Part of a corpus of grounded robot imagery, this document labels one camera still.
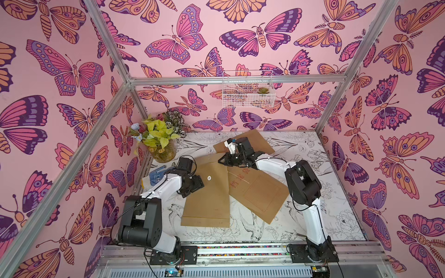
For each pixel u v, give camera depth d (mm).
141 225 433
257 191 913
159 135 876
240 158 793
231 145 931
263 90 922
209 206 882
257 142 1173
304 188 556
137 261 741
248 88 948
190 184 812
